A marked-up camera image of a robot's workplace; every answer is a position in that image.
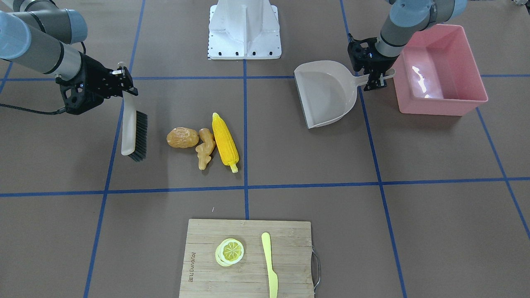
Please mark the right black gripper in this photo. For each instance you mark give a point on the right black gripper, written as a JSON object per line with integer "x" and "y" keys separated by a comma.
{"x": 94, "y": 69}

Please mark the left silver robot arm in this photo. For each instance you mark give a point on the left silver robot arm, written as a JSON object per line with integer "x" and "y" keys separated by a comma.
{"x": 406, "y": 17}

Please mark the beige plastic dustpan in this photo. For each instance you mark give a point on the beige plastic dustpan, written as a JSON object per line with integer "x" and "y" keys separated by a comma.
{"x": 327, "y": 91}

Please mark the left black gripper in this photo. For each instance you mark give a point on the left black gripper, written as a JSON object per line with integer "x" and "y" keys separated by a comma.
{"x": 374, "y": 58}

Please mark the toy ginger root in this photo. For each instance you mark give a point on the toy ginger root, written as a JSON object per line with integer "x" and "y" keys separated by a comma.
{"x": 205, "y": 149}

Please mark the yellow lemon slice toy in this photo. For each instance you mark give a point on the yellow lemon slice toy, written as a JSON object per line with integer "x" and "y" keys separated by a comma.
{"x": 229, "y": 252}

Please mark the white camera mast base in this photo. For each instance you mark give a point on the white camera mast base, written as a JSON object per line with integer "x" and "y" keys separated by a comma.
{"x": 244, "y": 29}

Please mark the wooden cutting board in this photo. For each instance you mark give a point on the wooden cutting board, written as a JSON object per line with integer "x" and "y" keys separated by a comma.
{"x": 291, "y": 257}

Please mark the pink plastic bin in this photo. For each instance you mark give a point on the pink plastic bin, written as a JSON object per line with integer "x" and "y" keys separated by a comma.
{"x": 436, "y": 74}

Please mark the yellow toy corn cob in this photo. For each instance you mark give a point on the yellow toy corn cob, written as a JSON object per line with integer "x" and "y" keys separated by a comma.
{"x": 225, "y": 143}

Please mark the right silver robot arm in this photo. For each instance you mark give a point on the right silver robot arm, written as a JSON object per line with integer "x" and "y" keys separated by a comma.
{"x": 39, "y": 35}

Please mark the yellow plastic knife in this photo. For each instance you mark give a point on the yellow plastic knife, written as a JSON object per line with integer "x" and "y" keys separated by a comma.
{"x": 273, "y": 281}

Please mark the toy brown potato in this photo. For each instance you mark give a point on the toy brown potato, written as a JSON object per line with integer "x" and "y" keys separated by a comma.
{"x": 182, "y": 137}

